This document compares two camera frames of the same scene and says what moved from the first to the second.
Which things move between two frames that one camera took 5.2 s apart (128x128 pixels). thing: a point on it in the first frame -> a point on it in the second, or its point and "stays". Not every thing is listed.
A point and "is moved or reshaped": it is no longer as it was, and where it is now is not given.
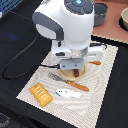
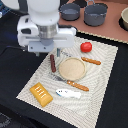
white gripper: x=74 y=59 -> x=44 y=38
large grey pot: x=100 y=11 stays
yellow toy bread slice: x=41 y=94 stays
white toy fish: x=68 y=94 stays
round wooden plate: x=69 y=74 stays
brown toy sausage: x=76 y=72 is moved or reshaped
